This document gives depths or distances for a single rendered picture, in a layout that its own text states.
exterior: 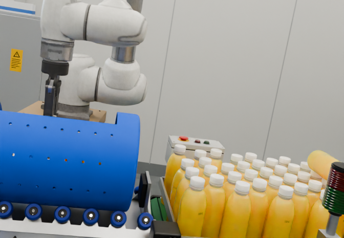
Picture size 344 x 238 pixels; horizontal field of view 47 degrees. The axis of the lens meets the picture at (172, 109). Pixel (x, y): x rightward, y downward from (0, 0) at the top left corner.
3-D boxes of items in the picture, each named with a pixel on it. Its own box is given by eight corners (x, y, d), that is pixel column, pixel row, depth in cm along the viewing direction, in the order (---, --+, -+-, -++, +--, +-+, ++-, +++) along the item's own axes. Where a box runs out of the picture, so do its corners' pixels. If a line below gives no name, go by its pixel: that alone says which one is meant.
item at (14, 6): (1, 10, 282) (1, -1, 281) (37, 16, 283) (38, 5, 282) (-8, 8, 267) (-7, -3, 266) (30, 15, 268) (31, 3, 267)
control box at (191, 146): (164, 159, 154) (168, 133, 152) (214, 164, 158) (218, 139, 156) (167, 168, 145) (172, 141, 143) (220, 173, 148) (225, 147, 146)
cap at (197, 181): (186, 184, 108) (187, 178, 107) (197, 183, 110) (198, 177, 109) (195, 190, 104) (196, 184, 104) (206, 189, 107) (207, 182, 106)
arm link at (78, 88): (57, 96, 184) (63, 49, 180) (97, 102, 186) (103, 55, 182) (49, 102, 168) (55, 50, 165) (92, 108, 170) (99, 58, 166)
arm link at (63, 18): (34, 37, 106) (83, 45, 108) (39, -23, 103) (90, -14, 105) (43, 36, 117) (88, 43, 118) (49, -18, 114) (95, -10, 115)
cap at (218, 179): (225, 186, 111) (226, 180, 110) (213, 186, 109) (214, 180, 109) (218, 180, 114) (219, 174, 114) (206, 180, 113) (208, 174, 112)
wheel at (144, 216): (137, 212, 112) (138, 211, 110) (153, 213, 113) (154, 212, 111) (136, 229, 110) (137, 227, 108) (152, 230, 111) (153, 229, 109)
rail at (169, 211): (158, 185, 141) (159, 176, 141) (160, 185, 141) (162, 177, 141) (175, 245, 102) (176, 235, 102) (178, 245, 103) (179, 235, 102)
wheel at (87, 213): (83, 208, 109) (83, 206, 108) (100, 209, 110) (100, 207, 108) (81, 224, 107) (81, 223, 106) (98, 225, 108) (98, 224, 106)
